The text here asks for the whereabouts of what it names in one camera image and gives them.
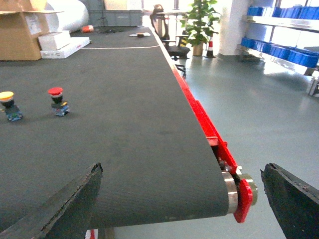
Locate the white flat box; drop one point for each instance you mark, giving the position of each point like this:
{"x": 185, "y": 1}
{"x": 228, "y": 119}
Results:
{"x": 75, "y": 45}

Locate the metal conveyor end roller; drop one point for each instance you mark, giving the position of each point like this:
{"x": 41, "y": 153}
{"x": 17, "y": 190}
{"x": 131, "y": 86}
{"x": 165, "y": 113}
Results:
{"x": 242, "y": 194}

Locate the red push button switch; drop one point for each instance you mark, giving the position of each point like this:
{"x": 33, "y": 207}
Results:
{"x": 59, "y": 106}

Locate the white sheet with black item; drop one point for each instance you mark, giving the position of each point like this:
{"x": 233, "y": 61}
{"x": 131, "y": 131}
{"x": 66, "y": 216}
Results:
{"x": 140, "y": 34}

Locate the yellow push button switch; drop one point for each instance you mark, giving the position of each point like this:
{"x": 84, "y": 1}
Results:
{"x": 11, "y": 110}

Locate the potted green plant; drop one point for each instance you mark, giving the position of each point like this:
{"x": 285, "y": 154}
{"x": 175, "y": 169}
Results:
{"x": 199, "y": 24}

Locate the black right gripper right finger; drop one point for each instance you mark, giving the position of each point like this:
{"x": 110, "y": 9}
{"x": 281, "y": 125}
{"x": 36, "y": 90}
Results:
{"x": 294, "y": 202}

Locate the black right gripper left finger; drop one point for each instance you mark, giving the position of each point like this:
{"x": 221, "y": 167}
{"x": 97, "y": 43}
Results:
{"x": 66, "y": 215}

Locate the stainless steel shelf rack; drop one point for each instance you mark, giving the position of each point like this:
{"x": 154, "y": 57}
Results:
{"x": 284, "y": 35}

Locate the small white box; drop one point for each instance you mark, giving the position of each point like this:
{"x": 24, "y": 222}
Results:
{"x": 54, "y": 40}

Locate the orange white object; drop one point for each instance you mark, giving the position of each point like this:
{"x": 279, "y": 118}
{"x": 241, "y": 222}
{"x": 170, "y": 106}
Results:
{"x": 87, "y": 29}

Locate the black office chair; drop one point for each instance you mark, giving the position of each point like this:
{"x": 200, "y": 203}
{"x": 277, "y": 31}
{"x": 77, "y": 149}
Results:
{"x": 175, "y": 48}

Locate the white material roll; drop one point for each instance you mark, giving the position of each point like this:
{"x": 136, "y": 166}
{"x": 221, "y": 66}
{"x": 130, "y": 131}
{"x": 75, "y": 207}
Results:
{"x": 71, "y": 15}

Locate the large cardboard box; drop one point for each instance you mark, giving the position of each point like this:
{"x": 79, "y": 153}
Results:
{"x": 20, "y": 26}

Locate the red white traffic cone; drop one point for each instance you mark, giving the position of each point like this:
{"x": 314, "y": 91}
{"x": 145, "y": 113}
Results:
{"x": 209, "y": 50}

